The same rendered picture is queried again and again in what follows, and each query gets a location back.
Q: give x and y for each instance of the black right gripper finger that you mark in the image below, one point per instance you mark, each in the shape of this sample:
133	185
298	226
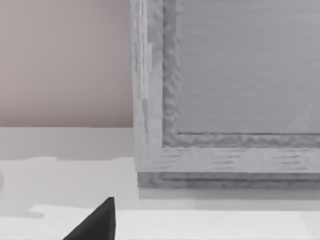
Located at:
100	222

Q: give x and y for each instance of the grey wooden cabinet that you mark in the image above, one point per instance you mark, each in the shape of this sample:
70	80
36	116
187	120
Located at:
225	87

